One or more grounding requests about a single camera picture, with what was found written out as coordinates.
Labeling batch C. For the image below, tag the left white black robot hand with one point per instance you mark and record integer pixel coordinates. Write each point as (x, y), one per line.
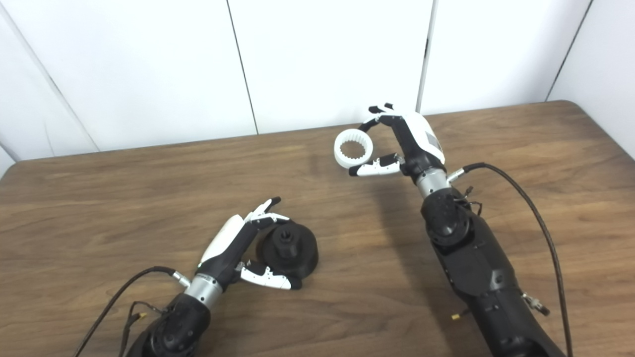
(228, 243)

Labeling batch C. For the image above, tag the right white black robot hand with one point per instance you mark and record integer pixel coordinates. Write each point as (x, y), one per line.
(419, 144)

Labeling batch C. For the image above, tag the round black plastic part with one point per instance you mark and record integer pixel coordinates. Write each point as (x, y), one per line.
(302, 258)

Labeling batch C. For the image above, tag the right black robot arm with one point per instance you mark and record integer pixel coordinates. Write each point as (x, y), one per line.
(471, 258)

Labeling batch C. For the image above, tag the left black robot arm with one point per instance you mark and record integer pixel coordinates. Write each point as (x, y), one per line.
(178, 327)

